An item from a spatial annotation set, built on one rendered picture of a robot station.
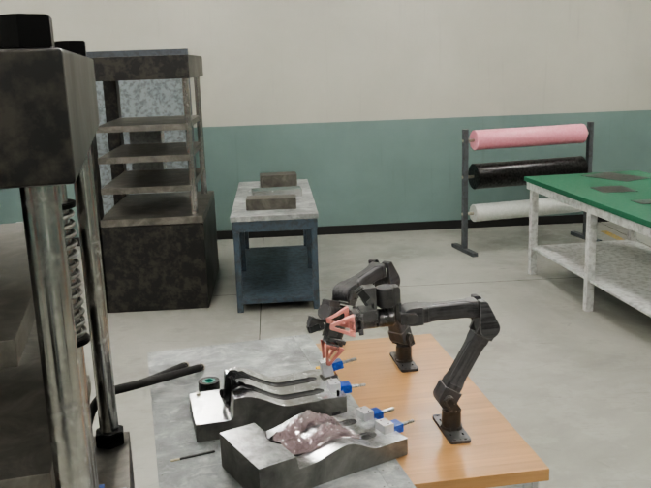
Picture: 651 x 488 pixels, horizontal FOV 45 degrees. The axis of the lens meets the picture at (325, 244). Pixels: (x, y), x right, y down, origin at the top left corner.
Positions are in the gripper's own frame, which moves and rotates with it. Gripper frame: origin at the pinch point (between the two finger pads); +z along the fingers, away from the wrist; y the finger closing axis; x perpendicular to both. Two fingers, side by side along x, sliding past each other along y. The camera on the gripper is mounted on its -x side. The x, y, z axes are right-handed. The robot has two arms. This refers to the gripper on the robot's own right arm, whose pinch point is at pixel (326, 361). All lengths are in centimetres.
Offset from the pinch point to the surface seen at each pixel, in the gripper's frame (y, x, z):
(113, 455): 15, -63, 42
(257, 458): 55, -28, 21
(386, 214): -615, 204, -73
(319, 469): 54, -10, 21
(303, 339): -65, 7, 5
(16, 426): 103, -89, 8
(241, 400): 18.2, -29.3, 15.4
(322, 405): 17.3, -2.7, 11.4
